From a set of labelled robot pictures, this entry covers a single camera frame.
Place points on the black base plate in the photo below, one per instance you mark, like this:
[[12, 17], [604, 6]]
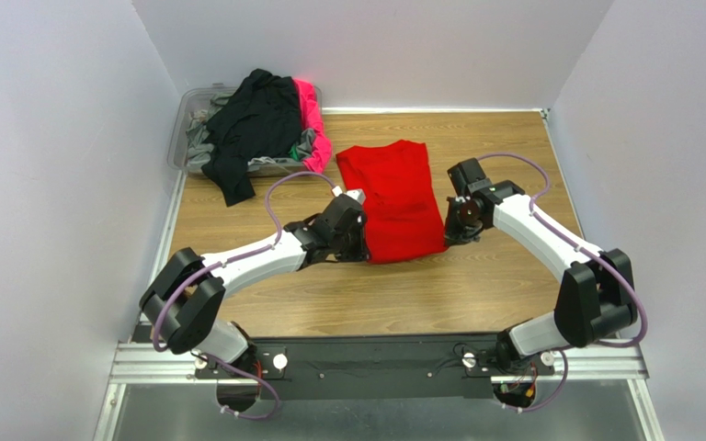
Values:
[[398, 366]]

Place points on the green garment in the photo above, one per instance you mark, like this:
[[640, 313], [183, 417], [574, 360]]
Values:
[[294, 153]]

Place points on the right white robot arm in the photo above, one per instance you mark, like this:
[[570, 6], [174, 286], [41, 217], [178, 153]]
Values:
[[596, 295]]

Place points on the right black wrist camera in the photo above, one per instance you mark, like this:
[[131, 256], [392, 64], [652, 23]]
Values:
[[467, 177]]

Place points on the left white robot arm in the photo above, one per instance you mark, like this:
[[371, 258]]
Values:
[[183, 301]]

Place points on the red t-shirt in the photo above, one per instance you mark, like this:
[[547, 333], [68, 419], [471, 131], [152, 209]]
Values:
[[404, 222]]

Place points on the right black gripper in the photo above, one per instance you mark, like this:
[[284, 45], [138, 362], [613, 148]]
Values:
[[456, 229]]

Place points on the pink t-shirt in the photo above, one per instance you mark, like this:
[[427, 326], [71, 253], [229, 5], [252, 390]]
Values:
[[311, 115]]

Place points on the black t-shirt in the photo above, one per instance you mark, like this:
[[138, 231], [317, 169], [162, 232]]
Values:
[[261, 119]]

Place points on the grey t-shirt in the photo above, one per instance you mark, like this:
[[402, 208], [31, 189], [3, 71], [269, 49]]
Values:
[[199, 153]]

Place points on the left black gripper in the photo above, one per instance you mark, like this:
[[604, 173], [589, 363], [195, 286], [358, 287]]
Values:
[[353, 243]]

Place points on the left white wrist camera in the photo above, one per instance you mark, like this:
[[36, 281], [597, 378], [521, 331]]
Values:
[[356, 194]]

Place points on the clear plastic bin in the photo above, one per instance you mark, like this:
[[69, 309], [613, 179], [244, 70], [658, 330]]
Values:
[[191, 101]]

